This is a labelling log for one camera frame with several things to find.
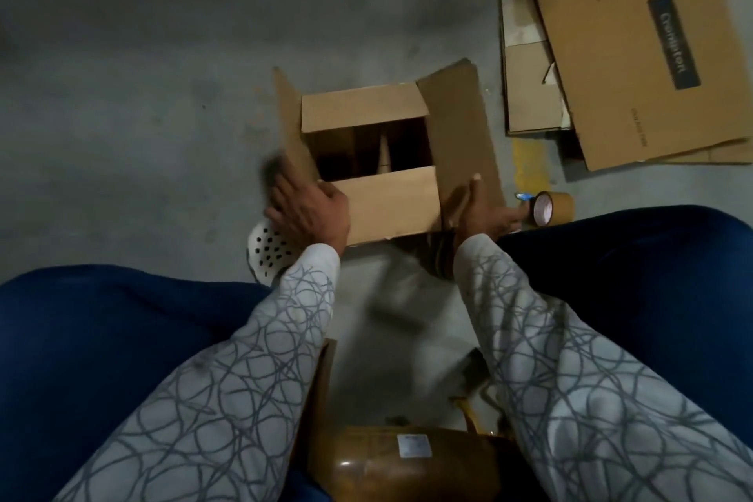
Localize brown plastic-wrapped stool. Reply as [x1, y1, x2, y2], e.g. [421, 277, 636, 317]
[300, 336, 545, 502]

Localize person's left forearm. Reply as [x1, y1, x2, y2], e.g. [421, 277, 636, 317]
[53, 242, 343, 502]

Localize person's left white clog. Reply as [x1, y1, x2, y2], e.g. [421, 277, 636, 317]
[246, 216, 303, 288]

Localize brown packing tape roll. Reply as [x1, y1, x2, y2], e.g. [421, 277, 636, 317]
[527, 190, 577, 227]

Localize large flat black-label cardboard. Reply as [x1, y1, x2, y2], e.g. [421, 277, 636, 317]
[515, 0, 753, 173]

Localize person's right forearm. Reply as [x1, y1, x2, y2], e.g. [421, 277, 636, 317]
[453, 233, 753, 502]

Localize person's right hand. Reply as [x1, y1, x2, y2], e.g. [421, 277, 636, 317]
[441, 173, 529, 248]

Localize person's blue trousers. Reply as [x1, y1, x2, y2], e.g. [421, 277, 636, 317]
[0, 204, 753, 502]

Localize person's left hand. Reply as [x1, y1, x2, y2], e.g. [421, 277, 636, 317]
[264, 155, 352, 258]

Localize small brown cardboard box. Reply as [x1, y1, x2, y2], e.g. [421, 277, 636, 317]
[273, 58, 507, 248]

